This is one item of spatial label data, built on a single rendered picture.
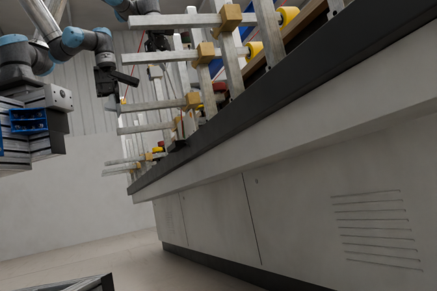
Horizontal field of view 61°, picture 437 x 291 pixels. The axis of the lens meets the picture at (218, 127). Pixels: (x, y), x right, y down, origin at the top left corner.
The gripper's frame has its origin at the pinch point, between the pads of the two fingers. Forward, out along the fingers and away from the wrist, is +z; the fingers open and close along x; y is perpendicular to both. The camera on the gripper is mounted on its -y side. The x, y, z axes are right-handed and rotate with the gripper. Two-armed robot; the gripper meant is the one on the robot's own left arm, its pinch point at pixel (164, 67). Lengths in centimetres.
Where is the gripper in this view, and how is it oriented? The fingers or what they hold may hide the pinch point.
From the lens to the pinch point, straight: 159.5
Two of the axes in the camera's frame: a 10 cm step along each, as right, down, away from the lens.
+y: -6.2, 2.6, 7.4
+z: 2.0, 9.6, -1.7
